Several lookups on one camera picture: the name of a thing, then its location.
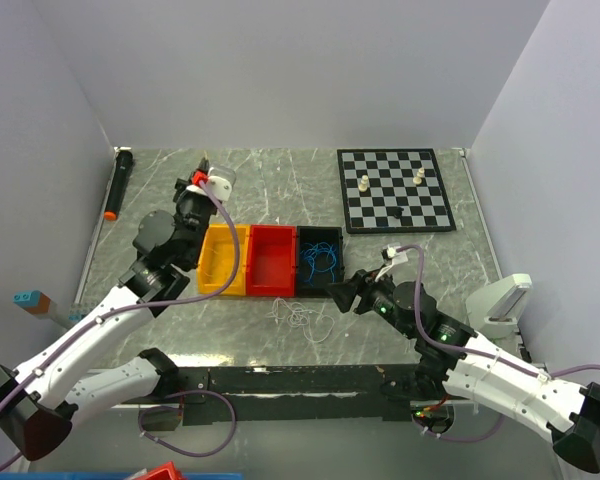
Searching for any white chess piece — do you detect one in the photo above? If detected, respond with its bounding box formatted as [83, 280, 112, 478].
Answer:
[358, 175, 369, 193]
[413, 167, 425, 185]

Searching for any chessboard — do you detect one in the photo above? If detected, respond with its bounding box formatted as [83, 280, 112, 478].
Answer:
[337, 149, 456, 234]

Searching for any yellow wire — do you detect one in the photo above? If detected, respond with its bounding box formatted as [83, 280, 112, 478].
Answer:
[202, 239, 246, 289]

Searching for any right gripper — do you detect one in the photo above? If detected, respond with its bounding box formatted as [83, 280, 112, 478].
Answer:
[325, 264, 417, 339]

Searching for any yellow plastic bin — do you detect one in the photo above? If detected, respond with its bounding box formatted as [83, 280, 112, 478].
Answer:
[197, 224, 251, 296]

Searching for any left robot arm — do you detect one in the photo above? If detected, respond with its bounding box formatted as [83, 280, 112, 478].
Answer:
[0, 159, 236, 461]

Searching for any blue wire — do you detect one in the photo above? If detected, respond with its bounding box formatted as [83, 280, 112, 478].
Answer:
[299, 240, 341, 291]

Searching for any white chess piece left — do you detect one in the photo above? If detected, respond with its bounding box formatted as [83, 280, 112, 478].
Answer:
[358, 175, 369, 193]

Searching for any red plastic bin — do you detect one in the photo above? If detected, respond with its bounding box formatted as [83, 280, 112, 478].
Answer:
[246, 224, 297, 297]

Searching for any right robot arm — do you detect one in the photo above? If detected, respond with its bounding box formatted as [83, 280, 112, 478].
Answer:
[326, 270, 600, 473]

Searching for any white wire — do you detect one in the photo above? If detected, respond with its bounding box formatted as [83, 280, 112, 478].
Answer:
[268, 297, 337, 345]

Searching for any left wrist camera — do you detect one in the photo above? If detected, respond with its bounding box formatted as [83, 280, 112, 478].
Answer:
[186, 166, 237, 202]

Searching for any grey white stand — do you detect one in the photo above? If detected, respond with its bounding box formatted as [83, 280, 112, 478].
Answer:
[465, 273, 533, 340]

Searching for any grey blue toy block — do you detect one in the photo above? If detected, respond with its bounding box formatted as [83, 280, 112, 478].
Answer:
[68, 302, 98, 323]

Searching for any blue brown toy block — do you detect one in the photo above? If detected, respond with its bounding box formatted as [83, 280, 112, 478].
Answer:
[13, 290, 73, 329]

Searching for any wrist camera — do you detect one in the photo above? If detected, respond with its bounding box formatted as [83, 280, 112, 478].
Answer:
[381, 244, 408, 273]
[186, 166, 237, 202]

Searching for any white chess piece right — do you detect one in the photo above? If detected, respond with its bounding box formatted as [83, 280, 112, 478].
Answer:
[413, 167, 425, 185]

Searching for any red bin at bottom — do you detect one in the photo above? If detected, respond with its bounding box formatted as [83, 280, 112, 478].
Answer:
[129, 461, 186, 480]

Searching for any black marker orange cap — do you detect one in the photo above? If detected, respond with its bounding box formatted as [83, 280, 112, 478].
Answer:
[103, 150, 135, 221]

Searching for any black plastic bin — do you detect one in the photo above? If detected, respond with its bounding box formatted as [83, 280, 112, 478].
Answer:
[295, 226, 345, 298]

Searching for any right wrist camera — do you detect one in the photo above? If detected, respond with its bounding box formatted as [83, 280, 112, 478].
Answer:
[381, 244, 408, 273]

